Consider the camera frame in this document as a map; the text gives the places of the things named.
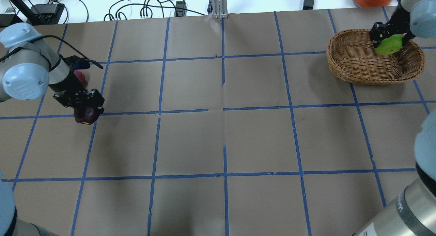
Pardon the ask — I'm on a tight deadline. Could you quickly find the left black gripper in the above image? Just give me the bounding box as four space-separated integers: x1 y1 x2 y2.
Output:
53 71 105 114

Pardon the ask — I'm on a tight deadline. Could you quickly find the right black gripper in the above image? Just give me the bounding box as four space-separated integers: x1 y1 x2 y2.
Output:
370 6 414 48

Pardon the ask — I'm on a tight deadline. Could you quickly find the green apple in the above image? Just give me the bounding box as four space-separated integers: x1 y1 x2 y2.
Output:
375 34 403 56

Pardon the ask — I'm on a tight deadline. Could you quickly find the dark red apple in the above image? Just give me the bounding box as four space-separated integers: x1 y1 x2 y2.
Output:
74 106 100 125

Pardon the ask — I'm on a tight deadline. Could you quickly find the bright red apple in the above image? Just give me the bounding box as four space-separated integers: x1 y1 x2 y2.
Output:
74 70 87 87

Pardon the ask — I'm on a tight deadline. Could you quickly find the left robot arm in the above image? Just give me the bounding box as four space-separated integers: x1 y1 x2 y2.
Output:
1 23 105 125

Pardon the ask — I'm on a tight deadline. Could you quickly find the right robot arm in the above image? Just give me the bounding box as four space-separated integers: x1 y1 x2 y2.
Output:
354 0 435 236

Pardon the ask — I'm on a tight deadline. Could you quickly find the wicker basket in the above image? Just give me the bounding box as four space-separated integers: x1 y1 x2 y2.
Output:
326 29 425 85

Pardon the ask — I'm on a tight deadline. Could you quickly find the aluminium frame post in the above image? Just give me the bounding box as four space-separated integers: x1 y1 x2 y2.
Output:
208 0 229 19

